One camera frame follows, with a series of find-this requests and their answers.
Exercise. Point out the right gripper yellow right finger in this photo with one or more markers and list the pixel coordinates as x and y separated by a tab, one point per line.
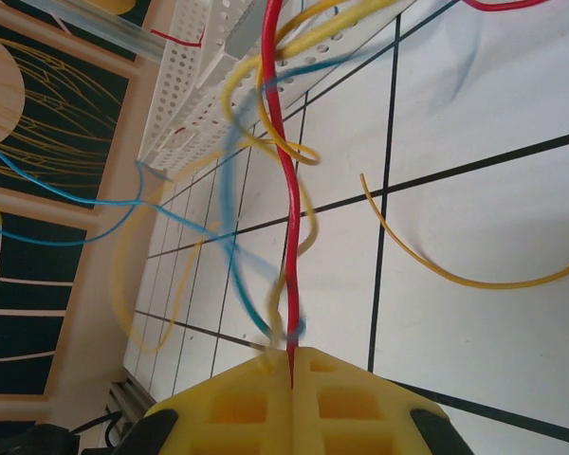
341	379

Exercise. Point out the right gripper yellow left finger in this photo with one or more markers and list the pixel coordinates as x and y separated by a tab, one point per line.
265	379

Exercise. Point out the large white plastic basket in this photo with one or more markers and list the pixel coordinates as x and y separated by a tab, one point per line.
170	85

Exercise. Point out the aluminium rail frame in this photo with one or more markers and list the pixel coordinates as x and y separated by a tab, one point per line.
125	398

